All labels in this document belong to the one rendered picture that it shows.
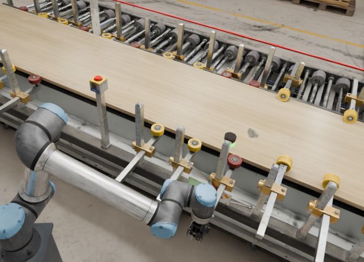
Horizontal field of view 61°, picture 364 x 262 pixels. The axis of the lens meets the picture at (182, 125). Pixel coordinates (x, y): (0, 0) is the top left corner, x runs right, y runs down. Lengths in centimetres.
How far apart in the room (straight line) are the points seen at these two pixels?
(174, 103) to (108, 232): 110
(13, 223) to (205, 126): 113
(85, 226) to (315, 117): 184
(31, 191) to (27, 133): 51
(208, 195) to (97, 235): 143
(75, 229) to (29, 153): 148
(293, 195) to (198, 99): 86
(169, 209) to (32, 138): 54
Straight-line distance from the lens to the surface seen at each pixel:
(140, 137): 177
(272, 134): 200
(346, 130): 227
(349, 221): 199
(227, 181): 169
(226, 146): 150
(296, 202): 196
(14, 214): 165
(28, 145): 115
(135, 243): 244
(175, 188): 123
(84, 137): 215
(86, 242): 249
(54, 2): 341
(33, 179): 153
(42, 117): 122
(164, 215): 115
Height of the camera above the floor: 217
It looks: 41 degrees down
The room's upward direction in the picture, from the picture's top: 6 degrees clockwise
